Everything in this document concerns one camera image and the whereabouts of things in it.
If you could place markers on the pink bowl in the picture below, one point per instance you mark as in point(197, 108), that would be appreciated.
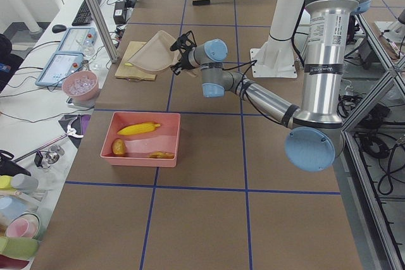
point(81, 85)

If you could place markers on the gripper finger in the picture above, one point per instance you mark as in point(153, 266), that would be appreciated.
point(177, 45)
point(177, 68)

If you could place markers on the stacked colourful cups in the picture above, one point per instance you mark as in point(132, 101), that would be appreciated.
point(22, 225)

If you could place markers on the yellow toy corn cob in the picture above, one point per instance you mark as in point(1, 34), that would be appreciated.
point(139, 128)

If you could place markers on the upper blue teach pendant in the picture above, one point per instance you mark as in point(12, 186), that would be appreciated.
point(75, 38)

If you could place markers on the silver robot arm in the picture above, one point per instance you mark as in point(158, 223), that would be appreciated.
point(314, 139)

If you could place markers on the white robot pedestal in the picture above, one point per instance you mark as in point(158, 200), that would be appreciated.
point(275, 58)

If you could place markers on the lower blue teach pendant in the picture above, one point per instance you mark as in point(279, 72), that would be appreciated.
point(60, 66)

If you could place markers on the tan toy ginger root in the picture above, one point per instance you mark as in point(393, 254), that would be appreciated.
point(161, 155)

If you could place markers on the beige plastic dustpan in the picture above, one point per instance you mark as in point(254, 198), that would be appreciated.
point(155, 56)

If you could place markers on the blue teach pendant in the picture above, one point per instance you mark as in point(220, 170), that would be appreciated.
point(75, 38)
point(60, 66)

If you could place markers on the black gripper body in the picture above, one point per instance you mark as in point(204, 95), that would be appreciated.
point(183, 61)

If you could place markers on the brown toy potato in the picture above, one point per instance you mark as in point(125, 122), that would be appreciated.
point(118, 147)

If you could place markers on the black keyboard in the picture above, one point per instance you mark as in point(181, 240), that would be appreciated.
point(83, 16)

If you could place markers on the black power adapter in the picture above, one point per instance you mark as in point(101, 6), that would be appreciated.
point(120, 13)

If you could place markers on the black computer mouse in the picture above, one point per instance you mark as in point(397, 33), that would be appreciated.
point(58, 28)

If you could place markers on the wooden cutting board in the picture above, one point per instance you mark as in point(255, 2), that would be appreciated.
point(132, 73)

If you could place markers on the pink plastic bin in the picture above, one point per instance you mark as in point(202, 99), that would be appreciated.
point(165, 138)

